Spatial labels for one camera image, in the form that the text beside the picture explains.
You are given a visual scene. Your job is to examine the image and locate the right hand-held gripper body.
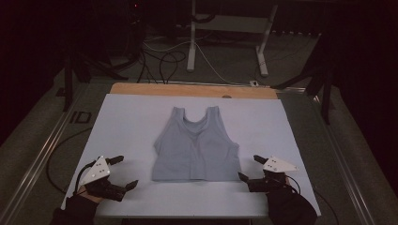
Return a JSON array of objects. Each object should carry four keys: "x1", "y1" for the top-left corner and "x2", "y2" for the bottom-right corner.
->
[{"x1": 247, "y1": 155, "x2": 299, "y2": 193}]

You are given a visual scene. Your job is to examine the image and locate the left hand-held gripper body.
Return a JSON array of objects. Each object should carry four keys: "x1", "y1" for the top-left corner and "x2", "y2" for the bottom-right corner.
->
[{"x1": 79, "y1": 155, "x2": 129, "y2": 203}]

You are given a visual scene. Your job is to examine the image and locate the light blue tank top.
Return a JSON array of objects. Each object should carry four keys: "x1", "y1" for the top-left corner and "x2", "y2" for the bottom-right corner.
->
[{"x1": 151, "y1": 106, "x2": 242, "y2": 183}]

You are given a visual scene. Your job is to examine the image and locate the person's left hand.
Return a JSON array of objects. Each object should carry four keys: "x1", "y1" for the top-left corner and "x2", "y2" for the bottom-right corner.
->
[{"x1": 75, "y1": 185, "x2": 106, "y2": 204}]

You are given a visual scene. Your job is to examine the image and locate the white table mat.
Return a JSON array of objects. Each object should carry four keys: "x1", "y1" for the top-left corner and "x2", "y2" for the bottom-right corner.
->
[{"x1": 60, "y1": 93, "x2": 322, "y2": 218}]

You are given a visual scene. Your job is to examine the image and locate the black tripod stand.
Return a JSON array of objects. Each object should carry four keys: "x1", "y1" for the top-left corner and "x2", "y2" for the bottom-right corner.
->
[
  {"x1": 269, "y1": 32, "x2": 337, "y2": 126},
  {"x1": 61, "y1": 43, "x2": 130, "y2": 113}
]

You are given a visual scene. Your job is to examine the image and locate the dark equipment rack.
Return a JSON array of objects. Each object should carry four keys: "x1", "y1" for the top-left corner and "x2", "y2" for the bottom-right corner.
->
[{"x1": 104, "y1": 0, "x2": 148, "y2": 65}]

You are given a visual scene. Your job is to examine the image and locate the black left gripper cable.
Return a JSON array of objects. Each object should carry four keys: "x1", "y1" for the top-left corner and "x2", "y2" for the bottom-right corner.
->
[{"x1": 73, "y1": 159, "x2": 97, "y2": 195}]

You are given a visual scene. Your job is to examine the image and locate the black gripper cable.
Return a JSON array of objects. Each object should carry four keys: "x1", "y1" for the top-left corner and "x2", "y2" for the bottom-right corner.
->
[
  {"x1": 285, "y1": 174, "x2": 302, "y2": 195},
  {"x1": 73, "y1": 159, "x2": 97, "y2": 195}
]

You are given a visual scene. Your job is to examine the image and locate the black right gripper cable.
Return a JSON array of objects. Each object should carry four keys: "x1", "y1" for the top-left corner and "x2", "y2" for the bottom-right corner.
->
[{"x1": 285, "y1": 174, "x2": 302, "y2": 195}]

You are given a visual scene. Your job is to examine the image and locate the black floor cable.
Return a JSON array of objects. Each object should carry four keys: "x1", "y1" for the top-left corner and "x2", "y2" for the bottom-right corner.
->
[
  {"x1": 314, "y1": 188, "x2": 341, "y2": 225},
  {"x1": 46, "y1": 126, "x2": 94, "y2": 193}
]

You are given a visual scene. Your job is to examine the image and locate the aluminium floor rail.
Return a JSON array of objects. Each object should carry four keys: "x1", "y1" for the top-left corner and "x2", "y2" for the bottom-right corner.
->
[
  {"x1": 275, "y1": 86, "x2": 375, "y2": 225},
  {"x1": 0, "y1": 83, "x2": 92, "y2": 225}
]

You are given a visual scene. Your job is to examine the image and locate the looped black floor cables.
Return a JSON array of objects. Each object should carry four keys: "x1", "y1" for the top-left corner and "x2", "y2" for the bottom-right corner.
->
[{"x1": 136, "y1": 49, "x2": 188, "y2": 85}]

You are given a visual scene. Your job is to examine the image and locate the white floor cable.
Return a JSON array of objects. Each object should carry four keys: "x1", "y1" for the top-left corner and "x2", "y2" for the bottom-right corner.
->
[{"x1": 143, "y1": 37, "x2": 252, "y2": 87}]

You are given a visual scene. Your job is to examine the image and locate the white metal desk frame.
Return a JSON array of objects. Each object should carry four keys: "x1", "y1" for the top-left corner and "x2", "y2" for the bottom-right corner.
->
[{"x1": 186, "y1": 0, "x2": 280, "y2": 78}]

